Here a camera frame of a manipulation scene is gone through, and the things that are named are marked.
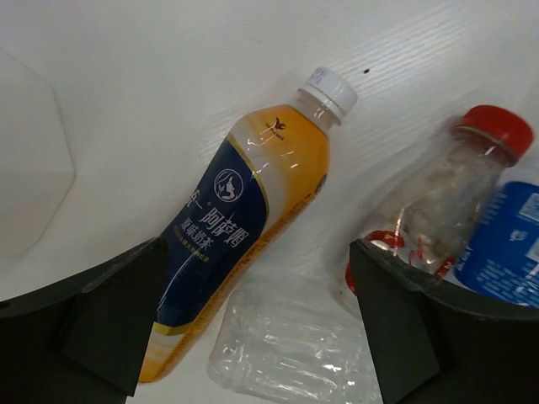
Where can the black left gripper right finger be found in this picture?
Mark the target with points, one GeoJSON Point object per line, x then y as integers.
{"type": "Point", "coordinates": [434, 342]}

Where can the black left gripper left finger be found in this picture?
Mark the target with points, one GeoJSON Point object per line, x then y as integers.
{"type": "Point", "coordinates": [83, 339]}

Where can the blue label bottle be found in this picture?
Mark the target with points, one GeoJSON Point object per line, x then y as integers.
{"type": "Point", "coordinates": [501, 257]}

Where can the crushed clear plastic bottle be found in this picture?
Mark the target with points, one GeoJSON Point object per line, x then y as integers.
{"type": "Point", "coordinates": [290, 340]}

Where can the clear bottle red cap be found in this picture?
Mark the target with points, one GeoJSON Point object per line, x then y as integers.
{"type": "Point", "coordinates": [424, 214]}

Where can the orange navy label tea bottle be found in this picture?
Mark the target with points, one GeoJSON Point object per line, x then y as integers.
{"type": "Point", "coordinates": [270, 166]}

